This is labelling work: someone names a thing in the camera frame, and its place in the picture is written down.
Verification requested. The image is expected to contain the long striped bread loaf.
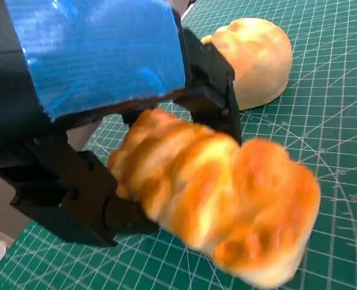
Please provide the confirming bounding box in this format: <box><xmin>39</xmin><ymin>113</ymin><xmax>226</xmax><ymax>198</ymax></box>
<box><xmin>107</xmin><ymin>109</ymin><xmax>321</xmax><ymax>286</ymax></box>

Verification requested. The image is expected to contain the round bread bun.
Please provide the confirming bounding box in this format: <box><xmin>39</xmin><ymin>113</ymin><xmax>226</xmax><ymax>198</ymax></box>
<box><xmin>201</xmin><ymin>17</ymin><xmax>293</xmax><ymax>111</ymax></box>

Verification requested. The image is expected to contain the green cutting mat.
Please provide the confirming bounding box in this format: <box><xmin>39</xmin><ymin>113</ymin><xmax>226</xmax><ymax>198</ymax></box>
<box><xmin>0</xmin><ymin>0</ymin><xmax>357</xmax><ymax>290</ymax></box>

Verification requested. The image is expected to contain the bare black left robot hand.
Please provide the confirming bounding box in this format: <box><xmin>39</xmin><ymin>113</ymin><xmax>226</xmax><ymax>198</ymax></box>
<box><xmin>0</xmin><ymin>0</ymin><xmax>242</xmax><ymax>247</ymax></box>

